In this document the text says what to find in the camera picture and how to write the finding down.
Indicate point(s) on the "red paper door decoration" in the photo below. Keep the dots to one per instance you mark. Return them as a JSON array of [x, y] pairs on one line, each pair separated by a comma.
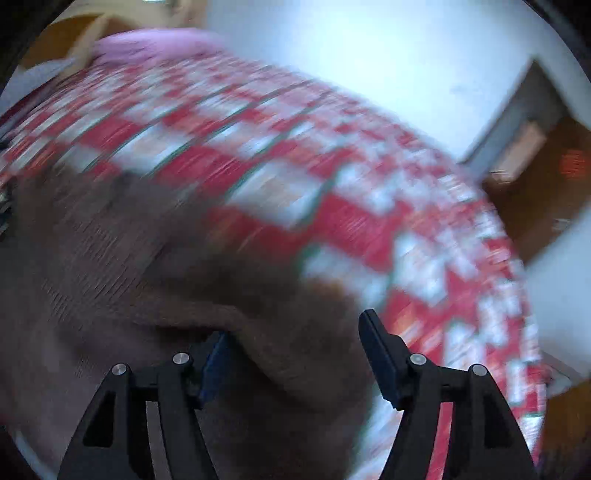
[[575, 164]]

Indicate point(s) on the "narrow yellow curtain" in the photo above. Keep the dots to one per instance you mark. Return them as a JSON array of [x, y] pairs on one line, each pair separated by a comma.
[[187, 9]]

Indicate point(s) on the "cream and wood headboard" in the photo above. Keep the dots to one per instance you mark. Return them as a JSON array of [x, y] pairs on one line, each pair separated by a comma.
[[55, 37]]

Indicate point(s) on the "brown wooden door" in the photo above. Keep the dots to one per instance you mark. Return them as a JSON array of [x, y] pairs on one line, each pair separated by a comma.
[[540, 198]]

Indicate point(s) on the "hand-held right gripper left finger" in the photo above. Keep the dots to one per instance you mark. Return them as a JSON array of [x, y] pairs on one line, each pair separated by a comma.
[[214, 369]]

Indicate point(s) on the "folded purple blanket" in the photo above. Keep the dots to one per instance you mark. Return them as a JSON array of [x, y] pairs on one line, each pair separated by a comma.
[[152, 44]]

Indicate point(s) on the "red checkered bed sheet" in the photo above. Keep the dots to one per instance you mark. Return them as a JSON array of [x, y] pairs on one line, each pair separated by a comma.
[[323, 161]]

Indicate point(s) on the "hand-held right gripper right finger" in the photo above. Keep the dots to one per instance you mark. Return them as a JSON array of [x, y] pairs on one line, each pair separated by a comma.
[[376, 350]]

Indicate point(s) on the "brown knitted sweater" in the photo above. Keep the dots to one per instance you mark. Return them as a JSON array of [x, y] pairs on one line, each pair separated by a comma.
[[115, 277]]

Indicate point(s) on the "brown door frame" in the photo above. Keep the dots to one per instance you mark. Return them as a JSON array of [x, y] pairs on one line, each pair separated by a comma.
[[508, 115]]

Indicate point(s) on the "striped pillow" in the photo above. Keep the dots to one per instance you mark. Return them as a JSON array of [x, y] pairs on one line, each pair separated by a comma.
[[37, 78]]

